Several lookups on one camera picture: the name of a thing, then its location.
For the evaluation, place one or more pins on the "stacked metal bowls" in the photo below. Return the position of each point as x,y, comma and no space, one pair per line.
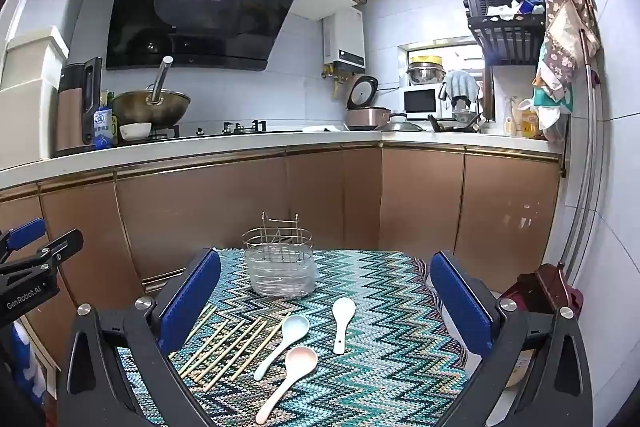
425,72

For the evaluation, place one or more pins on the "dark red stool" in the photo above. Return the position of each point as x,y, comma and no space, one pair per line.
540,287

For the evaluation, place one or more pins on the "white water heater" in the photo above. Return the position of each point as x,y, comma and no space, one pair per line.
345,37

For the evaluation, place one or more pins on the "grey hanging towel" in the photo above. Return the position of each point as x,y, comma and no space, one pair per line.
460,84

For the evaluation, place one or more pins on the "metal wall pipe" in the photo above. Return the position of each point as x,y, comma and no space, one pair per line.
591,147

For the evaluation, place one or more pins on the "brown rice cooker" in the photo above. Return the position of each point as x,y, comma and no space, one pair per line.
367,114

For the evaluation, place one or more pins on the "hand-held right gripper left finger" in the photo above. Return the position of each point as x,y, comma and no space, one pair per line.
192,297

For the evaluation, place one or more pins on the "white cloth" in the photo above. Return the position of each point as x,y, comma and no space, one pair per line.
320,129

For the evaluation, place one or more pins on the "white ceramic spoon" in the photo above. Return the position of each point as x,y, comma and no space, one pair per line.
344,309

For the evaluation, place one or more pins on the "white bowl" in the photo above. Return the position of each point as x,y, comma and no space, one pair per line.
135,132

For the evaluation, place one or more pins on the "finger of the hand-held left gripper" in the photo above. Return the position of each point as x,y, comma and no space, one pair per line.
25,233
65,243

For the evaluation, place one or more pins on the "white bottle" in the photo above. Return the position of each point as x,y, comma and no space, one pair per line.
510,122

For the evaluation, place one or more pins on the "black gas stove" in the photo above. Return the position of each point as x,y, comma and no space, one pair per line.
240,127

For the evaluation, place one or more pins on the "black wall rack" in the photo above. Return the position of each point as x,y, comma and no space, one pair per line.
505,37

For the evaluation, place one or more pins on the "brown floral apron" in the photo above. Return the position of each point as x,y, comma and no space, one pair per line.
565,7

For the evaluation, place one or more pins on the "zigzag patterned table mat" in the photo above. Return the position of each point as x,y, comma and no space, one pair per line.
380,357

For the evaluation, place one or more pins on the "pink ceramic spoon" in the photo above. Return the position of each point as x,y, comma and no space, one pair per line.
301,361

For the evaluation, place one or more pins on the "black pan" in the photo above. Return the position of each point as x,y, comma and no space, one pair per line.
452,124

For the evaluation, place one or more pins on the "white microwave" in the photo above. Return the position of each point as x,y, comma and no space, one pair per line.
420,102

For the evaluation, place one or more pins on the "brown base cabinets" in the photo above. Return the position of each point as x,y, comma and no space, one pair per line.
425,207

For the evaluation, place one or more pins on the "white cabinet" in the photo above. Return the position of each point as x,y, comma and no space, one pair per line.
30,72

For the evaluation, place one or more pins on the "white plastic bag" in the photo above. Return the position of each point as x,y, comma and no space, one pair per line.
552,122

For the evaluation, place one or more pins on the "white countertop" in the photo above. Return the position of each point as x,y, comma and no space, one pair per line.
150,157

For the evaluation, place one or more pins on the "blue white salt bag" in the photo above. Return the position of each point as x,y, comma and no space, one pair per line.
104,129

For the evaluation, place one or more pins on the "black range hood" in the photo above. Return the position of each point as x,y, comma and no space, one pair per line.
200,7

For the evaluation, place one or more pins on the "glass pot lid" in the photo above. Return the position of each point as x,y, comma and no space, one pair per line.
400,125

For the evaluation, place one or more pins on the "clear glass cup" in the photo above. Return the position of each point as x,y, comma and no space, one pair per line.
280,274

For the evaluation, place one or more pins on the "group of wooden chopsticks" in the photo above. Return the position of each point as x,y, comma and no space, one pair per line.
225,347

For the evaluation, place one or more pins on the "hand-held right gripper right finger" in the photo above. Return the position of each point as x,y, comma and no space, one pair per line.
462,307

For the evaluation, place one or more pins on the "light blue ceramic spoon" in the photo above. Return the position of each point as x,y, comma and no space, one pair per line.
295,326

